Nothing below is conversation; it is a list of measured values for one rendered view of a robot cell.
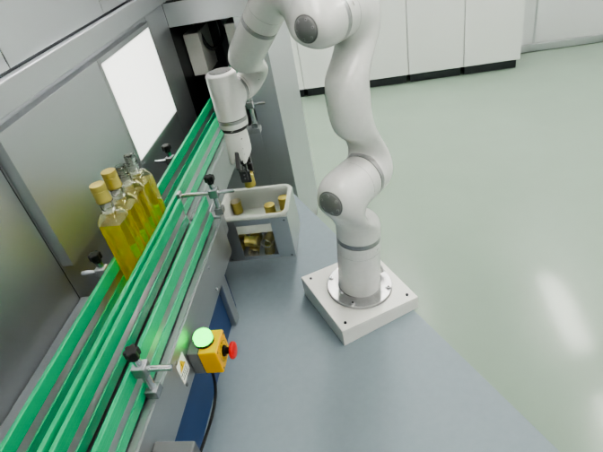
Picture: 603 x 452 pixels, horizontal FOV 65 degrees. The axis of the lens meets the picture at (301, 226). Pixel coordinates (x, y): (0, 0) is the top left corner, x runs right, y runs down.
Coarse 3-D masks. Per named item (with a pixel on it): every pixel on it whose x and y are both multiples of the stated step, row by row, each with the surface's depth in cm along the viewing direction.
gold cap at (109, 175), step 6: (108, 168) 110; (114, 168) 110; (102, 174) 108; (108, 174) 108; (114, 174) 109; (108, 180) 109; (114, 180) 109; (108, 186) 110; (114, 186) 110; (120, 186) 111
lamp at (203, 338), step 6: (198, 330) 106; (204, 330) 106; (210, 330) 107; (198, 336) 105; (204, 336) 105; (210, 336) 106; (198, 342) 105; (204, 342) 105; (210, 342) 106; (198, 348) 106; (204, 348) 105
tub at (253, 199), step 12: (240, 192) 157; (252, 192) 157; (264, 192) 156; (276, 192) 156; (288, 192) 150; (228, 204) 155; (252, 204) 159; (276, 204) 158; (288, 204) 145; (228, 216) 153; (240, 216) 144; (252, 216) 143; (264, 216) 142; (276, 216) 142
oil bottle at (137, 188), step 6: (126, 186) 117; (132, 186) 117; (138, 186) 118; (132, 192) 116; (138, 192) 118; (144, 192) 121; (138, 198) 117; (144, 198) 120; (144, 204) 120; (150, 204) 123; (144, 210) 120; (150, 210) 123; (150, 216) 122; (156, 216) 126; (150, 222) 122; (156, 222) 125
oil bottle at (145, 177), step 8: (136, 176) 121; (144, 176) 122; (152, 176) 125; (144, 184) 122; (152, 184) 125; (152, 192) 125; (152, 200) 125; (160, 200) 129; (160, 208) 128; (160, 216) 128
